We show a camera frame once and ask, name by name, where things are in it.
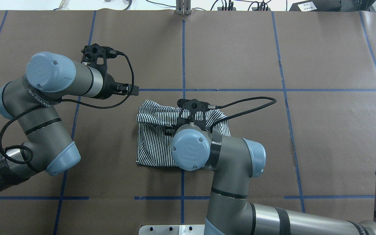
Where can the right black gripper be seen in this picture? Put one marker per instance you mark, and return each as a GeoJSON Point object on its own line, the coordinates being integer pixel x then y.
{"type": "Point", "coordinates": [169, 131]}

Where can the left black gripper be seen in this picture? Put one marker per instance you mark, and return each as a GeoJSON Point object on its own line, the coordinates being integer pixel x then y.
{"type": "Point", "coordinates": [108, 87]}

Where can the navy white striped polo shirt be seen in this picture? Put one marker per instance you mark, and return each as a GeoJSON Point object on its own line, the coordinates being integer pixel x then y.
{"type": "Point", "coordinates": [155, 143]}

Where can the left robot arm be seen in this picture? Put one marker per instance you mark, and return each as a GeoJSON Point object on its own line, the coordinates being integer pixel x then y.
{"type": "Point", "coordinates": [35, 138]}

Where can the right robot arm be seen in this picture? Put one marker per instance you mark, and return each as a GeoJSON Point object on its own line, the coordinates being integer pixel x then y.
{"type": "Point", "coordinates": [234, 161]}

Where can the brown paper table cover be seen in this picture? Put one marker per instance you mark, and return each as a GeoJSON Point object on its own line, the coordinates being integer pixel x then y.
{"type": "Point", "coordinates": [320, 136]}

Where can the black box with white label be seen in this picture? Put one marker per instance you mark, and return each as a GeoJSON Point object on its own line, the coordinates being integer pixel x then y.
{"type": "Point", "coordinates": [317, 5]}

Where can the aluminium frame post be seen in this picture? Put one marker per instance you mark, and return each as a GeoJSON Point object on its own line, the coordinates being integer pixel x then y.
{"type": "Point", "coordinates": [183, 7]}

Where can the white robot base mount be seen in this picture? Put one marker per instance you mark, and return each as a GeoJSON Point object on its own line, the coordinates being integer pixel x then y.
{"type": "Point", "coordinates": [172, 230]}

